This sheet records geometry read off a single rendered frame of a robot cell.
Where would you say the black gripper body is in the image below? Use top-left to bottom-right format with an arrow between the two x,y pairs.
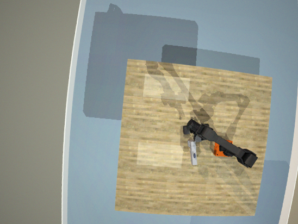
183,126 -> 196,135

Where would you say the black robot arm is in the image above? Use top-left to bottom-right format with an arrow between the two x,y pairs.
187,119 -> 258,168

